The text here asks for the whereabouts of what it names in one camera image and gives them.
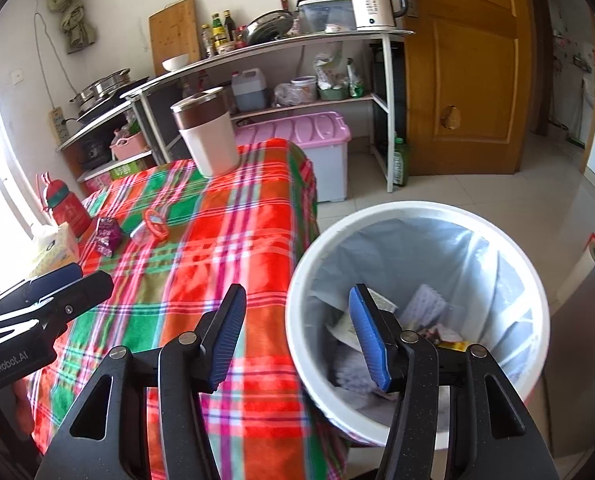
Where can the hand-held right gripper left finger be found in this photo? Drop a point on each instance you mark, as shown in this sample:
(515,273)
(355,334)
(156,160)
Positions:
(227,340)

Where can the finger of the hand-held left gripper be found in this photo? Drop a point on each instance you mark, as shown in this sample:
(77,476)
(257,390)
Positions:
(77,295)
(47,285)

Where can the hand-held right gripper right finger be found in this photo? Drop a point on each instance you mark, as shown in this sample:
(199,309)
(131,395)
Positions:
(372,340)

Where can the white foam fruit net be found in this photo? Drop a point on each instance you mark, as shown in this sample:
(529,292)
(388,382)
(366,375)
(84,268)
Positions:
(424,305)

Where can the white trash bin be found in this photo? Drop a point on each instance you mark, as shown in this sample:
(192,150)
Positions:
(307,270)

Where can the yellow tissue pack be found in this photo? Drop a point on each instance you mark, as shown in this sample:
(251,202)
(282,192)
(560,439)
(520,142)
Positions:
(52,252)

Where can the purple snack wrapper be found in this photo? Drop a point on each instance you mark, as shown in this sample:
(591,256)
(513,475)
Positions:
(107,235)

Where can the red water bottle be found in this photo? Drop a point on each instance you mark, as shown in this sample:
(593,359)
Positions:
(70,210)

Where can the yellow snack wrapper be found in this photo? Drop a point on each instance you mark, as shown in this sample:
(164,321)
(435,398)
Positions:
(452,345)

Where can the plaid tablecloth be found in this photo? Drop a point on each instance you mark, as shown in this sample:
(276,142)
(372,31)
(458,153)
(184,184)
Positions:
(227,235)

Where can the clear cup with orange lid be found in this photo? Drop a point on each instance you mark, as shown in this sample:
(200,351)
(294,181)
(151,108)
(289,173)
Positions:
(156,222)

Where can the translucent bin liner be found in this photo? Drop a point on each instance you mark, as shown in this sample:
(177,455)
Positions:
(477,270)

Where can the pink and green boxes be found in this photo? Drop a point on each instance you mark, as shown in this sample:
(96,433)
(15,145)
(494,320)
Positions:
(122,172)

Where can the black pot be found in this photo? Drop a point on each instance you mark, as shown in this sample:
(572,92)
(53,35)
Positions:
(93,152)

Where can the pink plastic basket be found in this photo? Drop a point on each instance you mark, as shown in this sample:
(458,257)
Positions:
(127,146)

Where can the beige power strip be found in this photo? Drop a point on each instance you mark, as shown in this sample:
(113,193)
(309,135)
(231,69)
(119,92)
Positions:
(57,125)

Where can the low grey shelf rack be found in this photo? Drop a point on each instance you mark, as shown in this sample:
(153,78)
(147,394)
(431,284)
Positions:
(92,122)

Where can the green plastic bottle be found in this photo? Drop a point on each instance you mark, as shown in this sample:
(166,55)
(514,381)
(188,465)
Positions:
(400,165)

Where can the black induction cooker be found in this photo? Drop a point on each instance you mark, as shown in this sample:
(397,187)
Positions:
(112,105)

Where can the white jug with brown lid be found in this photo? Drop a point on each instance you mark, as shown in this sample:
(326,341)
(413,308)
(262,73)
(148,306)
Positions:
(212,145)

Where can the steel pot with lid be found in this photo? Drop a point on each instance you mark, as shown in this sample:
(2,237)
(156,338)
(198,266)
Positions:
(100,87)

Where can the pink-lidded storage box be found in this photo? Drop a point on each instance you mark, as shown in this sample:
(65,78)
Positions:
(302,132)

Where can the plastic oil jug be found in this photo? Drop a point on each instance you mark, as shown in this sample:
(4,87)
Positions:
(250,90)

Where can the crumpled plastic bags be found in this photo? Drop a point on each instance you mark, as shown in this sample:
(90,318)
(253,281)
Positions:
(287,95)

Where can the white bowl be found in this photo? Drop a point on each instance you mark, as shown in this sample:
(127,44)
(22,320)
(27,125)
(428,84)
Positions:
(176,62)

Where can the wooden door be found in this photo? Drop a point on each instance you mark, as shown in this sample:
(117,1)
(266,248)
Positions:
(467,85)

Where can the hanging beige cloth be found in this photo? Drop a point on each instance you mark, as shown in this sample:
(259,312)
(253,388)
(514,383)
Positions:
(72,10)

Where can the wooden cutting board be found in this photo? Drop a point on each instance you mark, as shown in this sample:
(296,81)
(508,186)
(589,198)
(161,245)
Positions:
(175,35)

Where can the small seasoning bottle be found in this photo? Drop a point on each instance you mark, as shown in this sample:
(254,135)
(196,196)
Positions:
(207,42)

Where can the grey metal shelf rack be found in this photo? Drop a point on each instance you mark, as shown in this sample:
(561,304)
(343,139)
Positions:
(277,50)

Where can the green-capped sauce bottle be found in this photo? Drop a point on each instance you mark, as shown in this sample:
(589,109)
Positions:
(220,35)

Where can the dark sauce bottle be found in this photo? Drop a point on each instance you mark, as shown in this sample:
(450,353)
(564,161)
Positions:
(230,30)

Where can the black frying pan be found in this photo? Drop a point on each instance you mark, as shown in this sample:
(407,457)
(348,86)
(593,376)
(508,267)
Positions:
(270,27)

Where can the clear plastic container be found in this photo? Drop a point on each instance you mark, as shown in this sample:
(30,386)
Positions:
(325,17)

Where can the white electric kettle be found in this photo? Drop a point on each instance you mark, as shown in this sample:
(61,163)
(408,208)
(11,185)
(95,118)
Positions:
(372,7)

